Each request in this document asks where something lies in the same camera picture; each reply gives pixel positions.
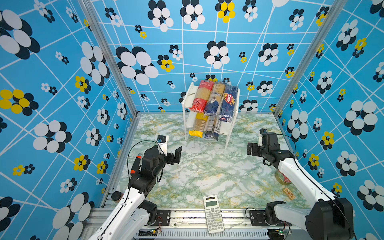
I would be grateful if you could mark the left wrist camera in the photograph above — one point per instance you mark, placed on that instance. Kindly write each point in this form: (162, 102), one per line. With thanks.
(163, 144)

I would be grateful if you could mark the blue Barilla pasta box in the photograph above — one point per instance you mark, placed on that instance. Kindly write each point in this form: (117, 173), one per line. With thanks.
(228, 103)

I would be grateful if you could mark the blue clear spaghetti bag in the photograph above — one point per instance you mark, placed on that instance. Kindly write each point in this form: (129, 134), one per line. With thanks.
(215, 99)

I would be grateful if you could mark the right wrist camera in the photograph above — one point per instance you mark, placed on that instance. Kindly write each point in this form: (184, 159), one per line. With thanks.
(263, 137)

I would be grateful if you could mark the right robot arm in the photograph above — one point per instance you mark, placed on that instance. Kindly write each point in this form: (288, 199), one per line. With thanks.
(312, 198)

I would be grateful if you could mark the red black utility knife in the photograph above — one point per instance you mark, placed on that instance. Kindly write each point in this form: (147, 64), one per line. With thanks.
(136, 165)

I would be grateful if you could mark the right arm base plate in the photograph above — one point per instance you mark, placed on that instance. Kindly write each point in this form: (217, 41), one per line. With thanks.
(258, 219)

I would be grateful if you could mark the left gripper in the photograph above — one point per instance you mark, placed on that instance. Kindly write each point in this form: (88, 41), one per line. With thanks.
(177, 157)

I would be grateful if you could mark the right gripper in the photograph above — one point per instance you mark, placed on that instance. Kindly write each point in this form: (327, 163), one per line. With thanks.
(255, 147)

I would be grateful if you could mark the brown spice jar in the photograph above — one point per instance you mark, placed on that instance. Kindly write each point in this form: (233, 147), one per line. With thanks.
(116, 196)

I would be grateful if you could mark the small wooden block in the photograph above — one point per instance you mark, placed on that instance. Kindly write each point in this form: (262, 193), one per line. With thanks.
(289, 193)

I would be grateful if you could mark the yellow pasta bag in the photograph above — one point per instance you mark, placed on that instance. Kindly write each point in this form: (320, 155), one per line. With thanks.
(199, 125)

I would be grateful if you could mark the aluminium front rail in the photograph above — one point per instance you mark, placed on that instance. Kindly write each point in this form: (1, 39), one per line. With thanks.
(195, 224)

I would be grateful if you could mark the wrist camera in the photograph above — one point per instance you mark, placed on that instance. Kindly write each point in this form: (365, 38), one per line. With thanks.
(263, 137)
(163, 144)

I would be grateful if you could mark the white two-tier shelf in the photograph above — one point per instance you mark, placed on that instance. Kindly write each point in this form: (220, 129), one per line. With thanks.
(190, 117)

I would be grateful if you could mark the white calculator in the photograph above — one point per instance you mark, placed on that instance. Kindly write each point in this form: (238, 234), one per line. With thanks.
(213, 214)

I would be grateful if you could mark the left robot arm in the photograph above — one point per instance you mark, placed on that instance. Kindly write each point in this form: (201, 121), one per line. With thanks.
(133, 210)

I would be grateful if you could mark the clear grey spaghetti bag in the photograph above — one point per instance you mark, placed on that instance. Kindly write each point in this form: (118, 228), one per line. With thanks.
(212, 128)

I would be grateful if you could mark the red spaghetti bag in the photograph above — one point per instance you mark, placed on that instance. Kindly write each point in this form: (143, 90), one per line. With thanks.
(202, 95)

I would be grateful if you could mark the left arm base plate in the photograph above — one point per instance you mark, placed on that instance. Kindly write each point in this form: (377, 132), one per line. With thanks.
(142, 218)

